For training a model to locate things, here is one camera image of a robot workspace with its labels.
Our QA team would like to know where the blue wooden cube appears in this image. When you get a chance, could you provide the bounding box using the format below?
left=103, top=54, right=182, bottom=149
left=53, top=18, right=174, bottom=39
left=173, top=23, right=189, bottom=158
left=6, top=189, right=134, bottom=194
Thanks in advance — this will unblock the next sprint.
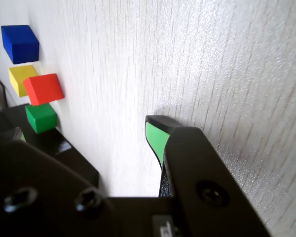
left=0, top=24, right=40, bottom=65

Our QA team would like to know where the red wooden cube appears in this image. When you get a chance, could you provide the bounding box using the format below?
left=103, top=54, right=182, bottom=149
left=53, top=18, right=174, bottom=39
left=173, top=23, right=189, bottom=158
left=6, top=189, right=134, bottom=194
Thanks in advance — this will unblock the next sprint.
left=23, top=73, right=65, bottom=106

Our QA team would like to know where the yellow wooden cube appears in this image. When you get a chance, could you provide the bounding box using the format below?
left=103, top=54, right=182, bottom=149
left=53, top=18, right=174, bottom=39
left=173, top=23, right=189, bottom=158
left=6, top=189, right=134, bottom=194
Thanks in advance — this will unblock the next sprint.
left=8, top=65, right=39, bottom=98

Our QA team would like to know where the green wooden cube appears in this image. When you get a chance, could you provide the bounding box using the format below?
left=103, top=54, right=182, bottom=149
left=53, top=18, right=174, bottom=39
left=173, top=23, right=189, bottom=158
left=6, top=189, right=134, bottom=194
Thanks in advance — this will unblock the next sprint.
left=25, top=103, right=58, bottom=135

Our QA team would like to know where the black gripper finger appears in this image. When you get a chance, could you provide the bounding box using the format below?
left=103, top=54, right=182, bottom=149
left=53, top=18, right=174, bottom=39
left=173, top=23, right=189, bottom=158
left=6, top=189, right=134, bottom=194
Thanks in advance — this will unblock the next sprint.
left=0, top=126, right=119, bottom=237
left=145, top=115, right=274, bottom=237

